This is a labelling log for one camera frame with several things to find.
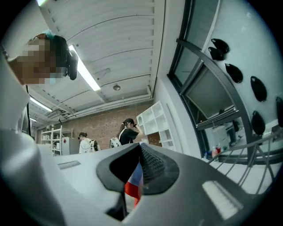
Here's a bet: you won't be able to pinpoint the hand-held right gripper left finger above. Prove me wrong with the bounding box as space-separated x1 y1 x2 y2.
38 142 142 226

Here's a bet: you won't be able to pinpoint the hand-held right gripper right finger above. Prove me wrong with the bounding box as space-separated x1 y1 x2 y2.
121 142 270 226

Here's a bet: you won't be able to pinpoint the red white blue clothes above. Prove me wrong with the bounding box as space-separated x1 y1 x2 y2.
124 162 144 208

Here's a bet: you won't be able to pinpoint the dark metal clothes rack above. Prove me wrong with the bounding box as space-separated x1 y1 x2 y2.
176 38 283 165

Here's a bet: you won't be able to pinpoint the grey metal cabinet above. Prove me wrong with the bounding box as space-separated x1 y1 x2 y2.
61 136 80 155

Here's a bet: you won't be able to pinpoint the white backpack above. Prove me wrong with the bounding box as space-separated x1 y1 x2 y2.
110 137 122 148

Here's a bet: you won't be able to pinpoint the white metal storage rack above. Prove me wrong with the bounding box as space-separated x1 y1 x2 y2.
40 125 74 156

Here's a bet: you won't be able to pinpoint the red bottle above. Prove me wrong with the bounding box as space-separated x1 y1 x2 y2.
211 144 222 158

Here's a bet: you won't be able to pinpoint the ceiling pipes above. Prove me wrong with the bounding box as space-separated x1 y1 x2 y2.
44 85 155 121

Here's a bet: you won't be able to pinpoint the white cubby shelf unit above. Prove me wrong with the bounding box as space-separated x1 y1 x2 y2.
136 100 178 151

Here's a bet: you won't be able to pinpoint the long ceiling light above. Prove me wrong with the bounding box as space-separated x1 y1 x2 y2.
29 96 53 113
68 44 102 91

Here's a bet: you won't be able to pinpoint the person's white shirt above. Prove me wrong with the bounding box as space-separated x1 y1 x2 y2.
0 49 32 136

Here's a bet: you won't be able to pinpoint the black framed window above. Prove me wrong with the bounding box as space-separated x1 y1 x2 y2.
167 0 246 161

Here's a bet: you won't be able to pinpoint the person's head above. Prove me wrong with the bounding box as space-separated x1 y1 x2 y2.
8 33 69 86

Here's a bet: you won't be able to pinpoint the teal hair clip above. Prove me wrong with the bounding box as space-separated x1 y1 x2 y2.
41 29 56 40

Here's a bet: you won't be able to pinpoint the grey wire drying rack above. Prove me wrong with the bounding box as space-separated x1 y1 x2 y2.
207 130 283 195

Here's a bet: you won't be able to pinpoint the black neck strap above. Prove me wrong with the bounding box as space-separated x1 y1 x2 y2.
25 84 32 136

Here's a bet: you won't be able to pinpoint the group of black wall hooks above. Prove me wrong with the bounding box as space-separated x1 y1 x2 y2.
207 38 283 136

